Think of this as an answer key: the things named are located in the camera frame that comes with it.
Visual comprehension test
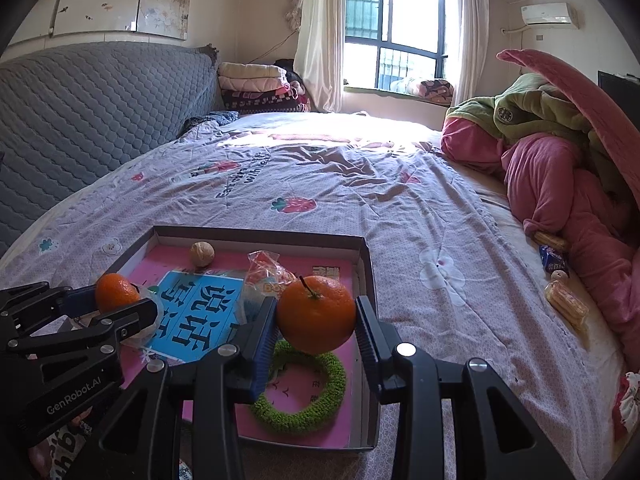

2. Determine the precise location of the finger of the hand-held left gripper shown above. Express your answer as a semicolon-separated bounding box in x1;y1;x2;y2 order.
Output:
7;297;159;396
0;282;101;333

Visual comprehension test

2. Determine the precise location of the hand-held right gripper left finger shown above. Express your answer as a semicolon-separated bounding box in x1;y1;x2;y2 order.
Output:
75;296;280;480

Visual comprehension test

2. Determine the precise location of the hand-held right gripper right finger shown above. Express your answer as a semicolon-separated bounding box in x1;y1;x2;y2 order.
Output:
354;295;576;480

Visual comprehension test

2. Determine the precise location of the small tangerine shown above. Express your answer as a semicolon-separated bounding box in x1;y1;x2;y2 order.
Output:
95;273;142;313

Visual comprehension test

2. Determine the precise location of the green fuzzy ring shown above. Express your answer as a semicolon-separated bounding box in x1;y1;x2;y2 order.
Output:
250;339;347;435

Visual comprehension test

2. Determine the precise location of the large orange with stem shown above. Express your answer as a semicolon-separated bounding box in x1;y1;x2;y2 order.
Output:
276;275;357;354

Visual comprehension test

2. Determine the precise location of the red clear snack packet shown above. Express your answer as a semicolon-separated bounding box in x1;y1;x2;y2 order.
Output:
242;250;301;326

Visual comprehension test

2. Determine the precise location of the dark shallow cardboard box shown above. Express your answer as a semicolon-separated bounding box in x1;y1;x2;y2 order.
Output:
102;225;382;456

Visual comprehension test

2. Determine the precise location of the clear plastic bag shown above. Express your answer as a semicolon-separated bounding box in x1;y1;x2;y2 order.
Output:
122;284;168;348

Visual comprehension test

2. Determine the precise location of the printed plastic bag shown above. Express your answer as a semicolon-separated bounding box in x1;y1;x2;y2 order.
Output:
27;407;101;480

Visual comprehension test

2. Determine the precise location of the brown walnut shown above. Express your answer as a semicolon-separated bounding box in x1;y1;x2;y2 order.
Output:
189;241;216;267

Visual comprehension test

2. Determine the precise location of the printed strawberry bed sheet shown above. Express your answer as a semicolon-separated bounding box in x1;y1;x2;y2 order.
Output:
0;112;626;480

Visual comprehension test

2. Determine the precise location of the grey quilted headboard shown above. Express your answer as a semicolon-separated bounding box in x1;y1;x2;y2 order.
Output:
0;42;221;256

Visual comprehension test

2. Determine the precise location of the long yellow wafer packet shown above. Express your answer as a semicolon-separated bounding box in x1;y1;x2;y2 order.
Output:
544;280;591;333

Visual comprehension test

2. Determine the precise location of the blue snack packet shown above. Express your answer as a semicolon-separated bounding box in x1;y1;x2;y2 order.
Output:
539;244;568;275

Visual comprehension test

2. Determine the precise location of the small yellow snack packet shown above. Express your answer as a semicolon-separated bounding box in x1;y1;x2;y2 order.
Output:
532;230;568;253

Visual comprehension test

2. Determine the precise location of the pink fleece blanket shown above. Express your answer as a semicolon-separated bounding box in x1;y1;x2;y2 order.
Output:
440;49;640;376

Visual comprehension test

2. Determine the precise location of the dark patterned folded blanket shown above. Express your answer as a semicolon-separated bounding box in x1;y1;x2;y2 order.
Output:
220;87;311;114

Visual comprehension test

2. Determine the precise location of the patterned windowsill cushion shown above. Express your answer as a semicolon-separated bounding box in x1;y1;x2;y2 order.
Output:
390;77;455;106

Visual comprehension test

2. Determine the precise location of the pink folded blanket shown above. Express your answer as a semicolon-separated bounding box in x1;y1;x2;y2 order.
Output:
222;77;283;94

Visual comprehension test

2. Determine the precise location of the red floral cloth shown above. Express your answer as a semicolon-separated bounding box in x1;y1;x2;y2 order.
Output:
612;370;640;441

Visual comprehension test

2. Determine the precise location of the cream folded quilt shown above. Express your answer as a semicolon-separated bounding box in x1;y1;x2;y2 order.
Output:
218;62;288;82

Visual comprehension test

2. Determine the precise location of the green fleece blanket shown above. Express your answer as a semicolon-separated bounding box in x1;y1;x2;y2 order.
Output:
445;72;640;201

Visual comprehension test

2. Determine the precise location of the cream curtain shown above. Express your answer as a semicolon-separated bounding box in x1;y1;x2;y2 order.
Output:
457;0;491;108
285;0;348;113

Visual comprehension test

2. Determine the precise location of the black framed window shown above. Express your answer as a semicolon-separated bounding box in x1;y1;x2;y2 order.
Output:
345;0;448;92

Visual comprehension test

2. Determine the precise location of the black television screen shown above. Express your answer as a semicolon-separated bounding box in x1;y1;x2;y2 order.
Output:
597;71;640;126

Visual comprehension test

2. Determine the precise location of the white air conditioner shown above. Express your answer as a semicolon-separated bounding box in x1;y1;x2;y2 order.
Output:
519;2;573;26

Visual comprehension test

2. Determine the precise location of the painted wall panel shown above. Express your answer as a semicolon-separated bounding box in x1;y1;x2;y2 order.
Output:
10;0;193;43

